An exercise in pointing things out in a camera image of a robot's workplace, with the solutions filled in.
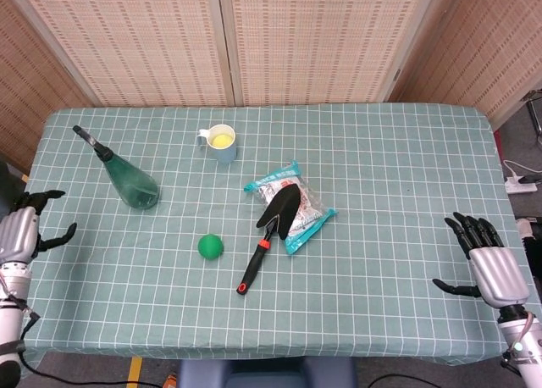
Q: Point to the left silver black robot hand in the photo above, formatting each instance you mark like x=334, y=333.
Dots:
x=19, y=235

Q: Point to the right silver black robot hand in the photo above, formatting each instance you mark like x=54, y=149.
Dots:
x=499, y=273

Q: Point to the green spray bottle black trigger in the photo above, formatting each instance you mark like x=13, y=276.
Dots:
x=133, y=184

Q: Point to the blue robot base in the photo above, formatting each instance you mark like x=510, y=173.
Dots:
x=267, y=373

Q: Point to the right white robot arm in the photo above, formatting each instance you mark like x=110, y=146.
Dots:
x=525, y=341

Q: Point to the black box on floor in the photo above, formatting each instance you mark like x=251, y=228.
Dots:
x=534, y=244

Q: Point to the white power strip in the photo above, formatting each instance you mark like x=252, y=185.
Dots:
x=520, y=187

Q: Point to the bamboo folding screen panel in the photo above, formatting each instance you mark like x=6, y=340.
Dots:
x=322, y=40
x=139, y=40
x=487, y=49
x=25, y=87

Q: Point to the teal white checked tablecloth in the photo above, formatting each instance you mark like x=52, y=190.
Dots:
x=381, y=172

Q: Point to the black metal frame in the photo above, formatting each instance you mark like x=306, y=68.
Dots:
x=534, y=108

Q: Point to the yellow floor tape strip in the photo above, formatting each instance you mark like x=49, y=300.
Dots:
x=134, y=373

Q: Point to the green ball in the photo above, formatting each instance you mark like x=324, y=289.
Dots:
x=210, y=246

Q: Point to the teal clear snack bag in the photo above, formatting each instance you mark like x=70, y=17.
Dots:
x=311, y=218

